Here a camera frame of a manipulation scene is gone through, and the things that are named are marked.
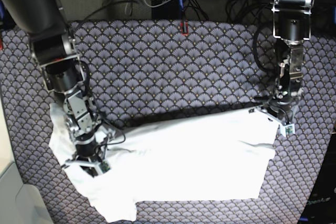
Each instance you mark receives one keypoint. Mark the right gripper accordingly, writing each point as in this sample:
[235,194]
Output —
[91,150]

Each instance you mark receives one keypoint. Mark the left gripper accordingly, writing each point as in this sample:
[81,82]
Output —
[275,113]

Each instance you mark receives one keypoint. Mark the white T-shirt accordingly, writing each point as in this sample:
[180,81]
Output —
[220,156]

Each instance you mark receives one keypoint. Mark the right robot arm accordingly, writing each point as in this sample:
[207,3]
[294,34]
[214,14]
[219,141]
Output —
[52,47]

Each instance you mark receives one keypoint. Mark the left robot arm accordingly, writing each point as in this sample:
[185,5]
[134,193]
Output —
[291,27]

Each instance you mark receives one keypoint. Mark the black OpenArm base panel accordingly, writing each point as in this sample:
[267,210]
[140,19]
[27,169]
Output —
[320,207]

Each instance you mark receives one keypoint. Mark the patterned grey fan tablecloth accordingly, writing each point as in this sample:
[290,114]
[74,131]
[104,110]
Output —
[143,71]

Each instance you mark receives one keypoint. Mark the red clip at table edge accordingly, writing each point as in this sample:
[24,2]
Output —
[184,28]

